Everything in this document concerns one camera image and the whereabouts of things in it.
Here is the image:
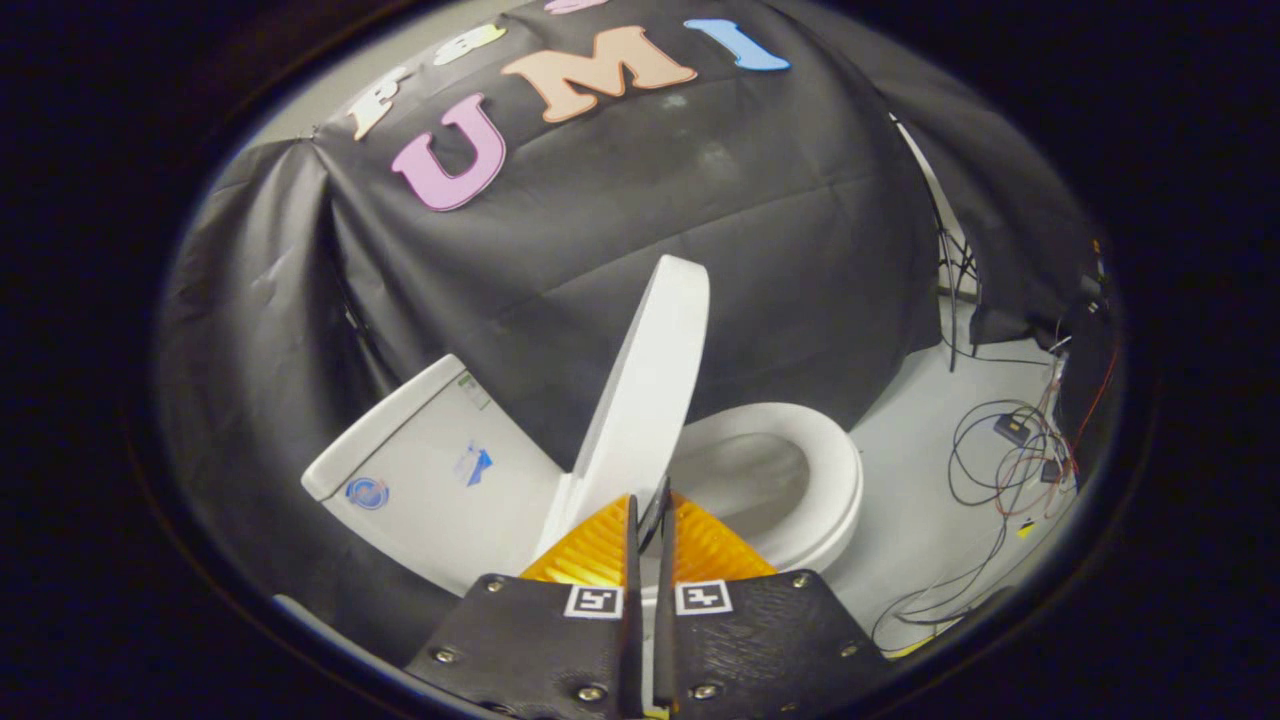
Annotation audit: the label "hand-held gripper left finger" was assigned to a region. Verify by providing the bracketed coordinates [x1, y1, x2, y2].
[405, 493, 646, 720]

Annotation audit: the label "white toilet lid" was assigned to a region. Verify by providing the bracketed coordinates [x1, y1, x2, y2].
[535, 255, 712, 561]

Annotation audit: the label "white toilet bowl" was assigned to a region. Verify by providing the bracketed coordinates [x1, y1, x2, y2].
[672, 430, 813, 546]

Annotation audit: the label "black backdrop cloth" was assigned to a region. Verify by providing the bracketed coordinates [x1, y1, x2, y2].
[155, 0, 1101, 661]

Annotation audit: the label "tangled floor cables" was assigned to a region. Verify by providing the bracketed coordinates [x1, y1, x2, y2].
[870, 345, 1096, 656]

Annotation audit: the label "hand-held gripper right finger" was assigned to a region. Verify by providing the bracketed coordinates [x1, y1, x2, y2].
[650, 480, 891, 720]

